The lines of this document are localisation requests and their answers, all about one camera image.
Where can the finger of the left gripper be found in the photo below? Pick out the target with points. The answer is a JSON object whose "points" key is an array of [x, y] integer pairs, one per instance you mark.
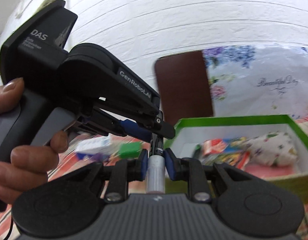
{"points": [[163, 128], [132, 129]]}

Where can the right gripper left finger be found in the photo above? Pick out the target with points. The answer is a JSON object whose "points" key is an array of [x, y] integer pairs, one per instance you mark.
{"points": [[122, 173]]}

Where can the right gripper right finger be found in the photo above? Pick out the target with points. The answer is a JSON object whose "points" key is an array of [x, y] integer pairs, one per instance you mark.
{"points": [[191, 171]]}

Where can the white cylinder marker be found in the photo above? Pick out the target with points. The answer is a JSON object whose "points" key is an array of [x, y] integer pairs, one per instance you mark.
{"points": [[156, 167]]}

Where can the white medicine box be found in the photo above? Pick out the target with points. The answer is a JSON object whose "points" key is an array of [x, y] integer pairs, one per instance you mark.
{"points": [[95, 145]]}

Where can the red blue card box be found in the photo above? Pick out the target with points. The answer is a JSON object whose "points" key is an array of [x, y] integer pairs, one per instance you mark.
{"points": [[229, 151]]}

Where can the pink plastic zip bags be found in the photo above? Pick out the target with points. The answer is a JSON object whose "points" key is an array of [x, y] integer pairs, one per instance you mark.
{"points": [[264, 172]]}

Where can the green cardboard box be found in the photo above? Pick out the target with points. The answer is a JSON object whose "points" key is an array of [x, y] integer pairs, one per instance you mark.
{"points": [[182, 149]]}

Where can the white patterned drawstring pouch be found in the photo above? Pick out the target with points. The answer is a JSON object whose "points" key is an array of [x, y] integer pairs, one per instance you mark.
{"points": [[272, 149]]}

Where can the person's left hand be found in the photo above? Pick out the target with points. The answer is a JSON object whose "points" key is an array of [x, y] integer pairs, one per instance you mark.
{"points": [[29, 164]]}

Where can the plaid tablecloth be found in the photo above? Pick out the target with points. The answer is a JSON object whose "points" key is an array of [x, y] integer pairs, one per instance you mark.
{"points": [[68, 159]]}

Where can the green small box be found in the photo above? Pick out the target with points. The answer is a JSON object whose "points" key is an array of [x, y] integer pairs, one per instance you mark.
{"points": [[130, 150]]}

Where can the dark brown headboard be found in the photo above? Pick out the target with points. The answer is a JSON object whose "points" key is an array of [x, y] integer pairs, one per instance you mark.
{"points": [[183, 84]]}

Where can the floral white bag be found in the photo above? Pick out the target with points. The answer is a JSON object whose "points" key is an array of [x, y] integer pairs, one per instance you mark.
{"points": [[258, 80]]}

